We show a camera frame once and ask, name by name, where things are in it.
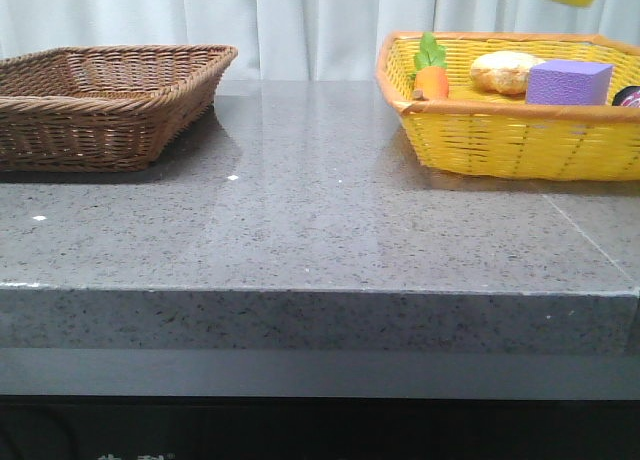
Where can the brown wicker basket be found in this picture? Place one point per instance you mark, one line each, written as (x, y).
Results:
(104, 108)

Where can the toy carrot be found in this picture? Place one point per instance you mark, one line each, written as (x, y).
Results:
(430, 77)

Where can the purple foam block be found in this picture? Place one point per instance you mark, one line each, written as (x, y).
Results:
(569, 82)

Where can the yellow woven basket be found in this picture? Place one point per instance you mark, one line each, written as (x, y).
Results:
(477, 133)

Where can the dark cabinet under counter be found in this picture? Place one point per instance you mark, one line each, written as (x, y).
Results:
(232, 404)

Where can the bread roll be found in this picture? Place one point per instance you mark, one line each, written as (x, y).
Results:
(504, 72)

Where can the white curtain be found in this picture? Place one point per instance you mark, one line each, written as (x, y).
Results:
(294, 39)

